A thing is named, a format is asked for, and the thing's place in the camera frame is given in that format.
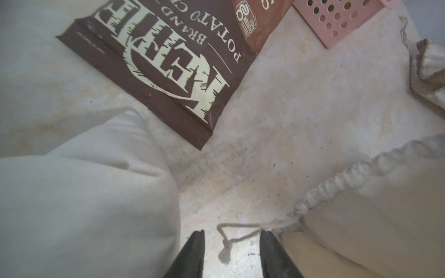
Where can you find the small beige cloth bag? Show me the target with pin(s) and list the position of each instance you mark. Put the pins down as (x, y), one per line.
(102, 205)

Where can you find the beige cloth bag right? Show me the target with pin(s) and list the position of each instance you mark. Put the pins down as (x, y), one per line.
(427, 67)

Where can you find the brown Kettle chips bag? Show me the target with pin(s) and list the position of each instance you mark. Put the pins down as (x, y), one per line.
(182, 59)

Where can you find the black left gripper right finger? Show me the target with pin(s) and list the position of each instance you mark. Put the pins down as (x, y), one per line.
(275, 261)

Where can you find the beige drawstring soil bag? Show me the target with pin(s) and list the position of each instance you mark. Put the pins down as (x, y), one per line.
(383, 218)

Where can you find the pink plastic basket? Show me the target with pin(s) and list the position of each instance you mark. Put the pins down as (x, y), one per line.
(334, 20)

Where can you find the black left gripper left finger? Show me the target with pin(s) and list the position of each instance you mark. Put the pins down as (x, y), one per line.
(190, 260)

